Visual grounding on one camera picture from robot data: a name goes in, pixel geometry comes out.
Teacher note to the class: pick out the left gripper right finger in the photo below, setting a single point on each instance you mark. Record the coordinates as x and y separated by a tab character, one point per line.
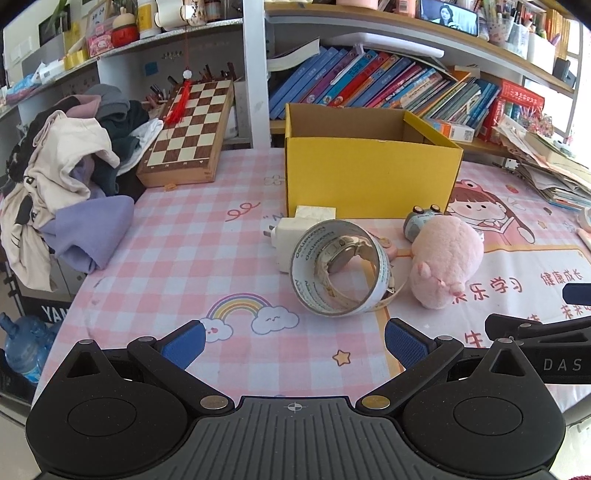
426	361

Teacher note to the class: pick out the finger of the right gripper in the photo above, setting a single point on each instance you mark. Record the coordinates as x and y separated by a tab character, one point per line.
577	293
503	327

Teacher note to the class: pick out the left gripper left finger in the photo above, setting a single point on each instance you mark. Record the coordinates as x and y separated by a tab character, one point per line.
165	361

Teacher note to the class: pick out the pink plush pig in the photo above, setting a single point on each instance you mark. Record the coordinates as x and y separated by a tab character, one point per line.
446	255

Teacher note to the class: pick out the pink utility knife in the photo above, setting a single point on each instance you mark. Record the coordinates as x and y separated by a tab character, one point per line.
392	251

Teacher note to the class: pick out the white tape roll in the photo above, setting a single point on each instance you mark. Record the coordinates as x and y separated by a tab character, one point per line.
364	286

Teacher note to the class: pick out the grey frog kids watch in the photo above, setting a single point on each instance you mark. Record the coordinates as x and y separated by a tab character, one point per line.
417	218

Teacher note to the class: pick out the gold wristwatch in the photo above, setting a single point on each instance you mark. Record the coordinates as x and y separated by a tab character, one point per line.
336	255

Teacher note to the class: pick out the stack of papers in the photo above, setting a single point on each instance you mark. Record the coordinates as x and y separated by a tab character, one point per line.
559	178

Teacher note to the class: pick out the pink checkered desk mat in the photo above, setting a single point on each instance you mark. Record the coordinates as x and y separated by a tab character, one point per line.
201	252

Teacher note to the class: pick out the blue water bottle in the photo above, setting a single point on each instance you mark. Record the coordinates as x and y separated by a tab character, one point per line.
27	345

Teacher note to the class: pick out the white power adapter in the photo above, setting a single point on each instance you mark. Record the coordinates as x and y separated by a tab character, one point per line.
285	236

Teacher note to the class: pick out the white square eraser block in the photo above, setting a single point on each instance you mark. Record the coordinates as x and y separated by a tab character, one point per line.
316	213

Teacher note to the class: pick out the pile of clothes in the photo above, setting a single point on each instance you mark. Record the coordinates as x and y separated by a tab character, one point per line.
62	200

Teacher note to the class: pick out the orange white small carton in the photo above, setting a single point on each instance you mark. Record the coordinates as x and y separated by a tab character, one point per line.
453	131

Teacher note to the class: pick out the yellow cardboard box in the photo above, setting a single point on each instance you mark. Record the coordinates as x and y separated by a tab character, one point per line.
367	163

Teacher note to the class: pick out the wooden chess board box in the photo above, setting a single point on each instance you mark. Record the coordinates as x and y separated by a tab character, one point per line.
188	152

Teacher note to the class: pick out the row of leaning books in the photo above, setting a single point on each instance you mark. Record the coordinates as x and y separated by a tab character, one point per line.
352	77

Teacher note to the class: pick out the white wooden bookshelf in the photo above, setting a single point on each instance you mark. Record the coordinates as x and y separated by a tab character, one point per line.
259	19

